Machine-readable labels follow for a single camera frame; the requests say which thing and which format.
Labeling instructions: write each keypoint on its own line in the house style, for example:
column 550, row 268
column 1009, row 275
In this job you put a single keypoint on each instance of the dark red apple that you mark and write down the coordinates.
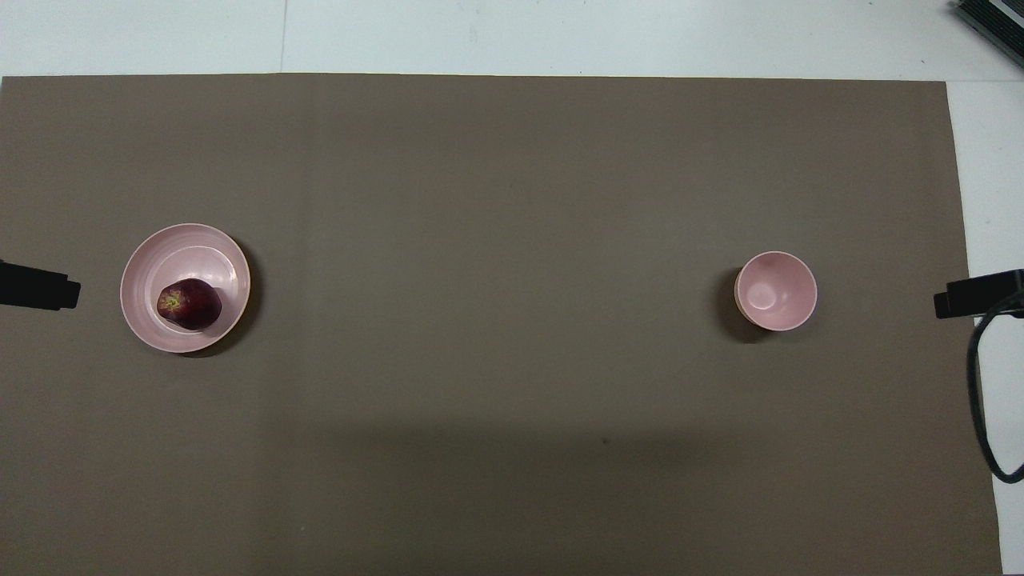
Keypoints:
column 192, row 306

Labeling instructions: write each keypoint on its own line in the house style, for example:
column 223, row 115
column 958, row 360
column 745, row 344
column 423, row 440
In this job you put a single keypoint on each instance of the pink plate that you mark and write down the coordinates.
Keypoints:
column 160, row 256

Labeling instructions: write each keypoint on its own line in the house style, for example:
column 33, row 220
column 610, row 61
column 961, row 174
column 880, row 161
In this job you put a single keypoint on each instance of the pink bowl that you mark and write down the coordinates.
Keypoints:
column 776, row 292

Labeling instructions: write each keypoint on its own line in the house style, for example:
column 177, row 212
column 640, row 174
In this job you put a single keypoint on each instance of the dark ribbed device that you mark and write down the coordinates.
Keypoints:
column 1000, row 20

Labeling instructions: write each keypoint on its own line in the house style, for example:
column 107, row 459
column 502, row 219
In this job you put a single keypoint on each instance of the brown table mat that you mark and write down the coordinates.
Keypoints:
column 512, row 240

